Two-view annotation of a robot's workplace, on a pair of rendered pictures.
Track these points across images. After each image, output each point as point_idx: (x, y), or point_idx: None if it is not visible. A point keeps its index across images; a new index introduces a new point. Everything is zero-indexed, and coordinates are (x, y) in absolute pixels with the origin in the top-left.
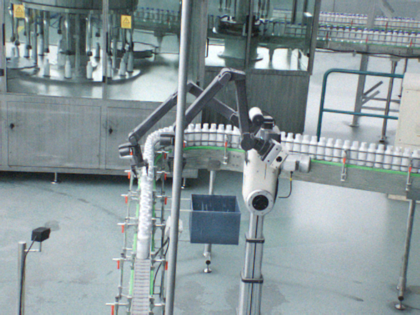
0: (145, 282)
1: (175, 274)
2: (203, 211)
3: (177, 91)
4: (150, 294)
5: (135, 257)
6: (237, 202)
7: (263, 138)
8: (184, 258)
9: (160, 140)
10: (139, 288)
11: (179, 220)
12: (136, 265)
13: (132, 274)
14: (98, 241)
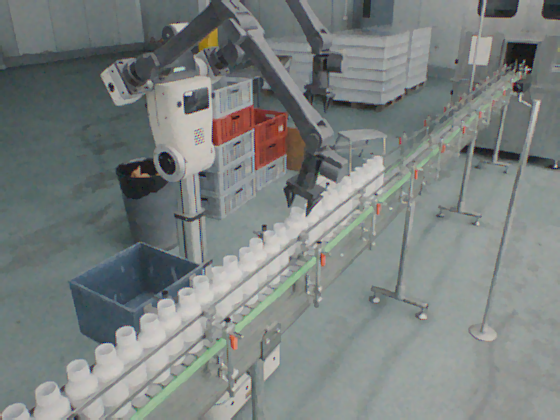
0: (393, 172)
1: None
2: (187, 259)
3: (252, 16)
4: (395, 166)
5: (382, 194)
6: (93, 270)
7: (188, 62)
8: None
9: (347, 62)
10: (403, 170)
11: None
12: (389, 186)
13: (399, 182)
14: None
